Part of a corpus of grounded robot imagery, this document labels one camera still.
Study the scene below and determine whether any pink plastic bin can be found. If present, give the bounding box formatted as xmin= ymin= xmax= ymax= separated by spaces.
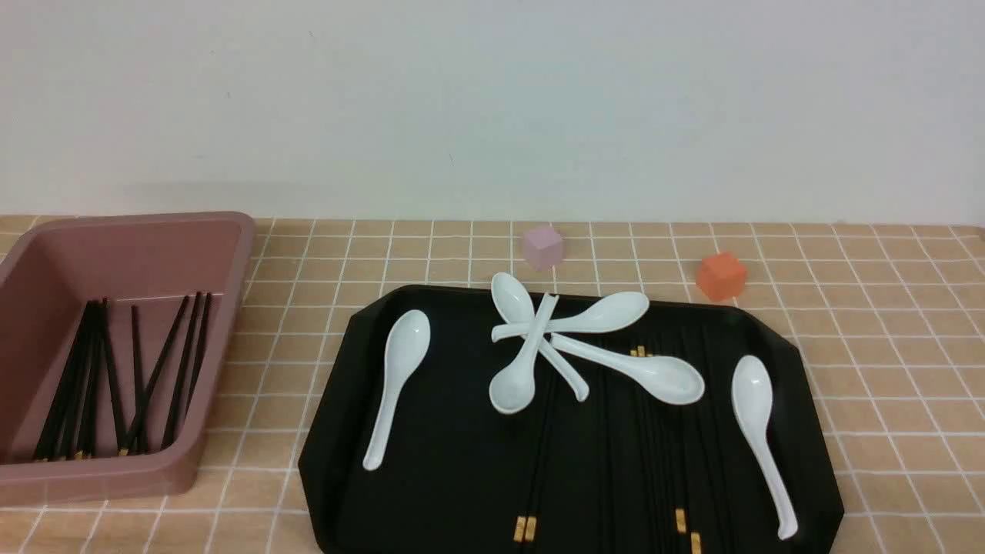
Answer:
xmin=2 ymin=212 xmax=255 ymax=507

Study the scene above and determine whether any black chopstick gold top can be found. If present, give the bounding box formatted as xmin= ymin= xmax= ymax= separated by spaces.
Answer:
xmin=633 ymin=383 xmax=664 ymax=553

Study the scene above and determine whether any black chopstick in bin rightmost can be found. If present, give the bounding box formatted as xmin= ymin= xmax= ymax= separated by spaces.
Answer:
xmin=184 ymin=293 xmax=212 ymax=417

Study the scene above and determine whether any black chopstick in bin middle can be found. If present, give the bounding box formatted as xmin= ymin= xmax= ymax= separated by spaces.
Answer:
xmin=128 ymin=305 xmax=145 ymax=455

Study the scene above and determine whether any black chopstick gold tip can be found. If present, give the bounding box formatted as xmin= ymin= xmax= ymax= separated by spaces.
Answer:
xmin=669 ymin=323 xmax=703 ymax=554
xmin=517 ymin=376 xmax=559 ymax=544
xmin=522 ymin=376 xmax=567 ymax=552
xmin=646 ymin=323 xmax=688 ymax=535

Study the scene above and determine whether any pink cube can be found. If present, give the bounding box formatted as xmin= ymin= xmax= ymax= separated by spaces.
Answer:
xmin=522 ymin=225 xmax=564 ymax=272

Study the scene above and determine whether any white spoon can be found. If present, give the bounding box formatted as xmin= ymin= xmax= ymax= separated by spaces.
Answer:
xmin=489 ymin=272 xmax=589 ymax=414
xmin=490 ymin=292 xmax=649 ymax=342
xmin=551 ymin=333 xmax=705 ymax=405
xmin=362 ymin=309 xmax=432 ymax=471
xmin=731 ymin=355 xmax=799 ymax=540

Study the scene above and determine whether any white spoon bowl down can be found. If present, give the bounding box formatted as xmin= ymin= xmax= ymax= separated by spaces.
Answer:
xmin=489 ymin=295 xmax=557 ymax=406

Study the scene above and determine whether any black serving tray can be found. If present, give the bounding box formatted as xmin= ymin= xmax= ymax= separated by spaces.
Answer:
xmin=299 ymin=284 xmax=845 ymax=553

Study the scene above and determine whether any black chopstick in bin left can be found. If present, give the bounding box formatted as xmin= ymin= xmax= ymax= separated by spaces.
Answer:
xmin=32 ymin=301 xmax=94 ymax=462

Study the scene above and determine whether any black chopstick in bin right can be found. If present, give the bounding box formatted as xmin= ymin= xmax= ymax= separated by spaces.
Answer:
xmin=159 ymin=292 xmax=202 ymax=450

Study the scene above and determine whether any black chopstick in bin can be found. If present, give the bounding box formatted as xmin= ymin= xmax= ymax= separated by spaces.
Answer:
xmin=159 ymin=292 xmax=202 ymax=450
xmin=128 ymin=305 xmax=145 ymax=455
xmin=119 ymin=295 xmax=189 ymax=456
xmin=184 ymin=293 xmax=212 ymax=417
xmin=32 ymin=301 xmax=94 ymax=462

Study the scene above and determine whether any orange cube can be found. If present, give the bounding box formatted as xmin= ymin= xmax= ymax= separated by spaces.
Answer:
xmin=696 ymin=252 xmax=749 ymax=302

